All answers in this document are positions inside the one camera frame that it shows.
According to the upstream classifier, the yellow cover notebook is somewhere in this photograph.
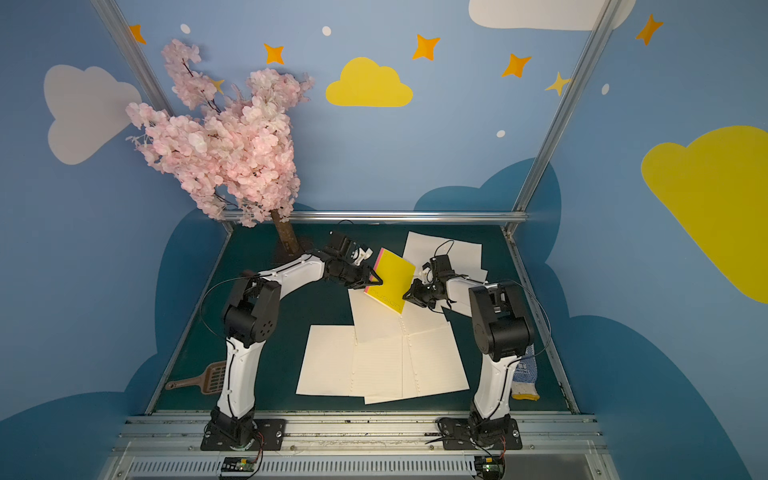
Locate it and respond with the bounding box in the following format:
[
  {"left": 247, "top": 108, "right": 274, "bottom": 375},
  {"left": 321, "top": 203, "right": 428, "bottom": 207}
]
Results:
[{"left": 364, "top": 248, "right": 416, "bottom": 315}]

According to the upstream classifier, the green cover notebook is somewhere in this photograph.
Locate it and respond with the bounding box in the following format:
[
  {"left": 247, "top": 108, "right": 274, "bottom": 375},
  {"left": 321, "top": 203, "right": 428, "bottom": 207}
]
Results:
[{"left": 348, "top": 290, "right": 447, "bottom": 343}]

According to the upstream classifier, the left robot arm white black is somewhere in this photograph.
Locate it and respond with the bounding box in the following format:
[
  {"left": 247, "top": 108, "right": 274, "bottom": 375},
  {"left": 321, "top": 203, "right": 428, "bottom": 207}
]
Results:
[{"left": 201, "top": 243, "right": 383, "bottom": 451}]

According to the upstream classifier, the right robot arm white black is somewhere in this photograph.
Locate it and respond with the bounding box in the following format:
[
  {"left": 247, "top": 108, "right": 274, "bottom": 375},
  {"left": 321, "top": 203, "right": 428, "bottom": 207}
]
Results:
[{"left": 403, "top": 276, "right": 535, "bottom": 444}]

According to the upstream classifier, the open notebook far right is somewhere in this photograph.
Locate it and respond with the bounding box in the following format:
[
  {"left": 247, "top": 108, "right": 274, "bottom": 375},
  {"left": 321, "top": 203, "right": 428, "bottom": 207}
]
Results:
[{"left": 404, "top": 232, "right": 488, "bottom": 317}]

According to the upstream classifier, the open notebook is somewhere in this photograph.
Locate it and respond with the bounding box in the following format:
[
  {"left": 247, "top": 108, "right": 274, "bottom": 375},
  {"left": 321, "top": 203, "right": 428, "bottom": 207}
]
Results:
[
  {"left": 296, "top": 325, "right": 356, "bottom": 396},
  {"left": 404, "top": 232, "right": 488, "bottom": 317},
  {"left": 355, "top": 323, "right": 469, "bottom": 405}
]

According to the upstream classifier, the open notebook front right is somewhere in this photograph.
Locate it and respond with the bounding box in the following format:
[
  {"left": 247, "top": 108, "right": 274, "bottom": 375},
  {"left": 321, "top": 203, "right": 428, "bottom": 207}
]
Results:
[{"left": 355, "top": 323, "right": 469, "bottom": 405}]

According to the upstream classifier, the open notebook front left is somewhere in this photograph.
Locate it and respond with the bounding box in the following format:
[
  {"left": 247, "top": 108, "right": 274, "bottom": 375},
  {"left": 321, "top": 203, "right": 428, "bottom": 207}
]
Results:
[{"left": 296, "top": 325, "right": 356, "bottom": 396}]

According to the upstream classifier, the pink cherry blossom tree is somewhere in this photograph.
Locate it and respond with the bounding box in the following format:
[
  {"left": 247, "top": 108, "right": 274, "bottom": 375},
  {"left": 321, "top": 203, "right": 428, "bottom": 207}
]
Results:
[{"left": 126, "top": 39, "right": 314, "bottom": 257}]

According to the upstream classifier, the brown litter scoop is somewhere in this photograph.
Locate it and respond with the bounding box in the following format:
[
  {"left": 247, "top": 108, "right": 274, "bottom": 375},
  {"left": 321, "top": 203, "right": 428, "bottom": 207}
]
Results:
[{"left": 165, "top": 361, "right": 226, "bottom": 395}]

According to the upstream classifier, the right controller board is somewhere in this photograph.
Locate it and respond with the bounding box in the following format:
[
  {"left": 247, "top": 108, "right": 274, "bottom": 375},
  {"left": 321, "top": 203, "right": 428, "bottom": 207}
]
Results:
[{"left": 473, "top": 456, "right": 504, "bottom": 480}]

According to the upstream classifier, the controller board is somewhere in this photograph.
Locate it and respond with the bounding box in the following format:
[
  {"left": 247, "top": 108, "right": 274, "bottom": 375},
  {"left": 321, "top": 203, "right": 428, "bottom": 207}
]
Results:
[
  {"left": 473, "top": 456, "right": 504, "bottom": 480},
  {"left": 219, "top": 456, "right": 257, "bottom": 478}
]

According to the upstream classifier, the left controller board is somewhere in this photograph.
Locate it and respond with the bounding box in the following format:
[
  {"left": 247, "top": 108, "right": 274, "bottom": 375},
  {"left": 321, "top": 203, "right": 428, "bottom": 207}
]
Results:
[{"left": 219, "top": 456, "right": 257, "bottom": 478}]

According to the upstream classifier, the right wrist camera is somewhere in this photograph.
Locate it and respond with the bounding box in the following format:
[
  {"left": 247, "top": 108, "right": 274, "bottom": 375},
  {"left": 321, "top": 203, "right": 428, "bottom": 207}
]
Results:
[{"left": 423, "top": 254, "right": 458, "bottom": 283}]

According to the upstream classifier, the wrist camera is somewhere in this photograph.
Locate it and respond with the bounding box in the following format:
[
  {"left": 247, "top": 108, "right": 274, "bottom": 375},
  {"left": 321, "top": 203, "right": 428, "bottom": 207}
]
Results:
[
  {"left": 326, "top": 231, "right": 373, "bottom": 266},
  {"left": 423, "top": 254, "right": 458, "bottom": 283}
]

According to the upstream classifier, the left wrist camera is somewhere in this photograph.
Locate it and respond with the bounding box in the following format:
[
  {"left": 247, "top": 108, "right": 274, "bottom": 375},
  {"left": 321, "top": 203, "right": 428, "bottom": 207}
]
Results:
[{"left": 326, "top": 231, "right": 373, "bottom": 266}]

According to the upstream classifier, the aluminium rail back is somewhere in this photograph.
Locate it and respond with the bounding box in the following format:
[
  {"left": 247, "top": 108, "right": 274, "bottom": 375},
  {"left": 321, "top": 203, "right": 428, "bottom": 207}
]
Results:
[{"left": 290, "top": 210, "right": 528, "bottom": 225}]

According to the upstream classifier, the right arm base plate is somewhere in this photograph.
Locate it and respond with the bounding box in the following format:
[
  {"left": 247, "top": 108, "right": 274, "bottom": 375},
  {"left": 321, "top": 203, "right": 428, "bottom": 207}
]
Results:
[{"left": 436, "top": 415, "right": 523, "bottom": 450}]

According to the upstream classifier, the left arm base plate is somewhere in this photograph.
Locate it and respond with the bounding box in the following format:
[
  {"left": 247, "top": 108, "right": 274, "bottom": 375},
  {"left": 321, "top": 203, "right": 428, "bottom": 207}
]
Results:
[{"left": 200, "top": 416, "right": 286, "bottom": 452}]

